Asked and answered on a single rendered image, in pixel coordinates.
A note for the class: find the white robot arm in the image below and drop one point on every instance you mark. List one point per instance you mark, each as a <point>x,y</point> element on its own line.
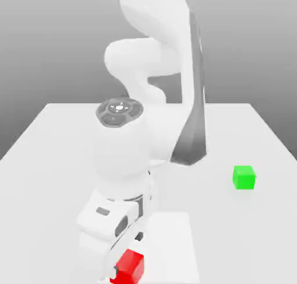
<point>123,149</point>

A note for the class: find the small red cube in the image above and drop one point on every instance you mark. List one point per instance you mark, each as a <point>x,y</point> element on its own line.
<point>130,267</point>

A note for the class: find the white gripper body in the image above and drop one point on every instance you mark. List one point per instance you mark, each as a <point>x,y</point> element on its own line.
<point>109,251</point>

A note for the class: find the small green cube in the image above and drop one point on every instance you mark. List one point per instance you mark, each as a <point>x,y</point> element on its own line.
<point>243,177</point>

